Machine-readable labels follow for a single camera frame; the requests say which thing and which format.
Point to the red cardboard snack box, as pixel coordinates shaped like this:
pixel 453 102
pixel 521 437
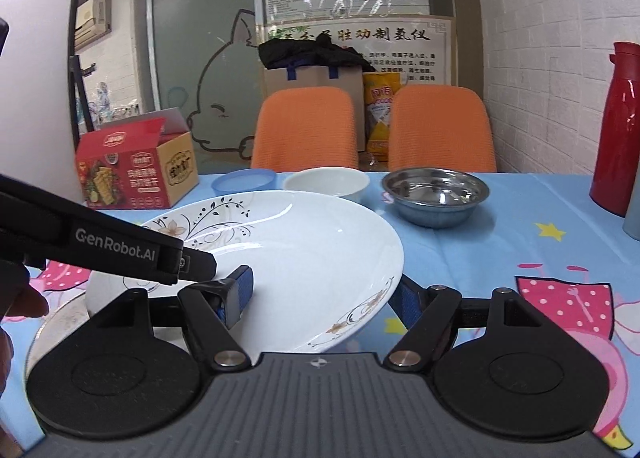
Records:
pixel 125 168

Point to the white air conditioner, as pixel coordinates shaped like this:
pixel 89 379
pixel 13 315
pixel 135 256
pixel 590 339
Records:
pixel 92 20

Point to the blue cartoon tablecloth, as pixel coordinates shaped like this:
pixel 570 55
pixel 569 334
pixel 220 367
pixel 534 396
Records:
pixel 525 248

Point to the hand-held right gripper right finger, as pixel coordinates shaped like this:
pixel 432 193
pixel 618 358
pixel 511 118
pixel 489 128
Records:
pixel 408 303

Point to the white plate with grey pattern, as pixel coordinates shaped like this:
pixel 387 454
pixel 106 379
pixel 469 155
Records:
pixel 62 320

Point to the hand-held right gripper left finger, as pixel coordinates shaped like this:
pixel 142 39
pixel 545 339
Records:
pixel 244 288

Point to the orange chair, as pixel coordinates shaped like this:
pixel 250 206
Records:
pixel 305 130
pixel 440 130

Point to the blue plastic plate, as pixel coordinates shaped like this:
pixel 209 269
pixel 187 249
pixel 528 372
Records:
pixel 244 181

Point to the red thermos jug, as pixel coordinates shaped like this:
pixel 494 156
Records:
pixel 617 133

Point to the black cloth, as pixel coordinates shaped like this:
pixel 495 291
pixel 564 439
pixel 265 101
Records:
pixel 310 52

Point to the cartoon animal glass sticker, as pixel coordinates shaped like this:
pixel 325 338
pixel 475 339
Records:
pixel 225 88

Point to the yellow printed bag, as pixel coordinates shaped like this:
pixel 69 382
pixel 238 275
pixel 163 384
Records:
pixel 380 123

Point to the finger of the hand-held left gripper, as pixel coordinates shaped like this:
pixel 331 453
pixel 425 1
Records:
pixel 199 264

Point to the stainless steel bowl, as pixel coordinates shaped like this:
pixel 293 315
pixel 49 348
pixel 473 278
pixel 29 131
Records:
pixel 435 198

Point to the white sign with green border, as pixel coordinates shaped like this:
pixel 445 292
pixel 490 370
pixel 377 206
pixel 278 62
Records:
pixel 415 45

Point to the white board panel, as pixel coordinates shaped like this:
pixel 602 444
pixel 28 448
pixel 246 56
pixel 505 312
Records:
pixel 37 88

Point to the person's left hand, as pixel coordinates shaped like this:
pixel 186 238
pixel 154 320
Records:
pixel 27 305

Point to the grey cup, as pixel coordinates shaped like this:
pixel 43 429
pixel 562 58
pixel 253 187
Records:
pixel 633 215

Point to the large white floral plate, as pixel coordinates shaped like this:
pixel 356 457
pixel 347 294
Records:
pixel 310 258

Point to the white ceramic bowl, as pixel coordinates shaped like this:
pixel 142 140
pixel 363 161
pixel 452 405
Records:
pixel 327 181

